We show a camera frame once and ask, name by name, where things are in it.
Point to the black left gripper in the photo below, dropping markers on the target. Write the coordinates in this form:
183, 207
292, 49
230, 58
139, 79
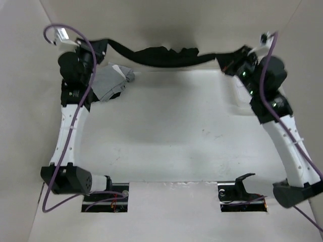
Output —
99, 48

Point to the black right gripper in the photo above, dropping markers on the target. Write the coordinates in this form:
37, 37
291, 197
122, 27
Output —
228, 62

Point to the black tank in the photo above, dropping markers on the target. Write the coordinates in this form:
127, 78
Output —
161, 57
116, 95

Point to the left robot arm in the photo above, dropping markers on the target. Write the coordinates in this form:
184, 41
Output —
64, 174

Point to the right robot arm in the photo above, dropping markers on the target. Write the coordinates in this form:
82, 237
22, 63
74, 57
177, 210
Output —
262, 78

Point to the grey folded tank top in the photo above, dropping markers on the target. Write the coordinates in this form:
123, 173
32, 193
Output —
108, 82

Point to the black folded tank top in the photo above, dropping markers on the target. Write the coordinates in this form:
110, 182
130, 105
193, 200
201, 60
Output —
116, 95

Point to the white plastic laundry basket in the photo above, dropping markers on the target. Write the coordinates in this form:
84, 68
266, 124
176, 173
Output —
242, 96

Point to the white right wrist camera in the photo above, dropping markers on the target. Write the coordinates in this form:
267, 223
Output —
266, 40

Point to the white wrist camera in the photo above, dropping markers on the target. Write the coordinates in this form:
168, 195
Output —
266, 40
62, 39

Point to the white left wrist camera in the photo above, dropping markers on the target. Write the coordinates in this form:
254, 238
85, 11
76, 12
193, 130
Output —
62, 39

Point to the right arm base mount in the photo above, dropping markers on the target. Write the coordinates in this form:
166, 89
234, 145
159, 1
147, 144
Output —
234, 198

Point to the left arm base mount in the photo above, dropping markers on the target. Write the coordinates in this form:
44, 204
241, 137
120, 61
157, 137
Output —
116, 202

